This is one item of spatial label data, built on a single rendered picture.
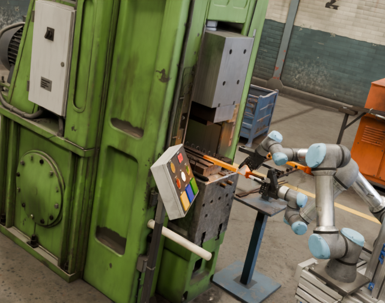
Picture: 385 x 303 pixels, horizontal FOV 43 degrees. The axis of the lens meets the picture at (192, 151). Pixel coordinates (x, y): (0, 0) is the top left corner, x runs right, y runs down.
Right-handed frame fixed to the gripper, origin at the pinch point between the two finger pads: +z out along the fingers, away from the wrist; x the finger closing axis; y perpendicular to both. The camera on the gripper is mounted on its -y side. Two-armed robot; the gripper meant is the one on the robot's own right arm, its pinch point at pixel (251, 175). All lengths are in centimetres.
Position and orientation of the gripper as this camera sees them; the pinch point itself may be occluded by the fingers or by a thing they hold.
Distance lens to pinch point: 289.6
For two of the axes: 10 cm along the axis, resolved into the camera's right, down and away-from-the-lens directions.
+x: 6.0, -1.7, 7.8
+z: -7.8, -3.4, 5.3
